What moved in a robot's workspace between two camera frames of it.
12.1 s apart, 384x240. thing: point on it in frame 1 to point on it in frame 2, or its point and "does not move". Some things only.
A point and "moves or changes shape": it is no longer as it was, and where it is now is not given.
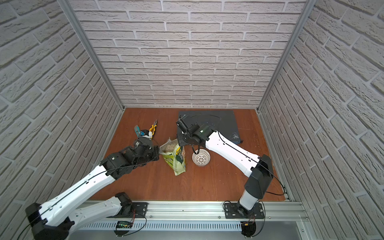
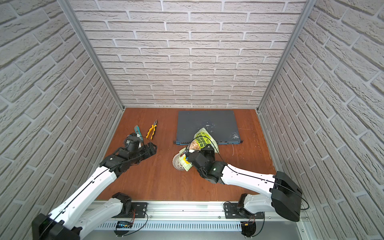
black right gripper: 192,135 to 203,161
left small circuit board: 124,224 does not move
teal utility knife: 137,130 does not move
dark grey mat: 223,121 does not move
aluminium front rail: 207,211 does not move
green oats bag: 174,156 moves or changes shape
